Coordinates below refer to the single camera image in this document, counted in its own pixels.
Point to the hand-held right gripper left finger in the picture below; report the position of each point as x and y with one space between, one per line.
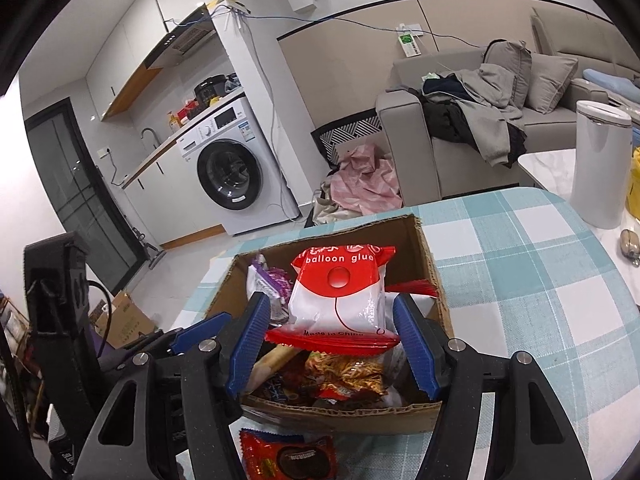
247 345

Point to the white red balloon packet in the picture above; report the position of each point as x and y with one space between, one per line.
340 305

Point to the steel range hood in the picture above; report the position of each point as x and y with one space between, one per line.
185 37

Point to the white kitchen counter cabinet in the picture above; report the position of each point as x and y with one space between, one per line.
165 200

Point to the yellow plastic bag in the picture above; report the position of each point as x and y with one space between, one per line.
634 185

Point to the black glass door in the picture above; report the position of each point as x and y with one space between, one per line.
75 195

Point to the light blue pillow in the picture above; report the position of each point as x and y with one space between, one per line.
610 80

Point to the yellow bottle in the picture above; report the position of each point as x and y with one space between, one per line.
173 121

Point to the blue cookie packet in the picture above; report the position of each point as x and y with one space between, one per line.
280 391

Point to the teal checked tablecloth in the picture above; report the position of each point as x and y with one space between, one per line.
525 285

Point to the red snack packet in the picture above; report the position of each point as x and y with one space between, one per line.
415 287

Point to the cream cake packet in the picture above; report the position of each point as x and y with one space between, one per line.
272 365

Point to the white trash can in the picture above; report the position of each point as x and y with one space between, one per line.
600 170

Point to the curved kitchen faucet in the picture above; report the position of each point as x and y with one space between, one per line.
149 135

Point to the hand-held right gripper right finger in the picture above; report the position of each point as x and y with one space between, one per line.
415 345

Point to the small brown carton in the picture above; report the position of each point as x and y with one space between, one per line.
125 320

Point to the small brown pouch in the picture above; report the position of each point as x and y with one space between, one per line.
630 245

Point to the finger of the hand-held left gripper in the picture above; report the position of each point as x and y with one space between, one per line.
200 332

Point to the white router box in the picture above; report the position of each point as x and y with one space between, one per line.
232 5

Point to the white noodle snack bag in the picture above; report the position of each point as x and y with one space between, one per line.
345 375

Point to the black patterned basket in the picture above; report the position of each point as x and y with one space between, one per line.
350 132

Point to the white washing machine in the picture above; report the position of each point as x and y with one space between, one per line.
230 175

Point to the pink cloth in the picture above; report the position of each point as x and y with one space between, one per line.
365 180

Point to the brown cardboard box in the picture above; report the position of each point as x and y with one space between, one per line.
340 420

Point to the purple candy bag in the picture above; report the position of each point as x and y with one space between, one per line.
272 280

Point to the dark floor mop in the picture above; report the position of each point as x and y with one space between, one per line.
150 250

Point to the grey sofa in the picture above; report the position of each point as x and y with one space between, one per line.
410 125

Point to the red box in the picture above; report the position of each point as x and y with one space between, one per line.
189 110

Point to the light grey pillow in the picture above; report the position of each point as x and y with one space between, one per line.
550 82

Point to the red chocolate cookie packet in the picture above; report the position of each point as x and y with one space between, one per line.
280 455

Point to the white upper cabinets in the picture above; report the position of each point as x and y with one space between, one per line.
135 40

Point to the pile of clothes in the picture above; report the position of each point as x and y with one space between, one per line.
480 110

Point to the white green wall device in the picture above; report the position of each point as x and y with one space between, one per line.
411 42

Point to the dark grey pillow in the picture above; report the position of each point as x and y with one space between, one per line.
510 70

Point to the black rice cooker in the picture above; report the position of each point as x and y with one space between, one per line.
210 89

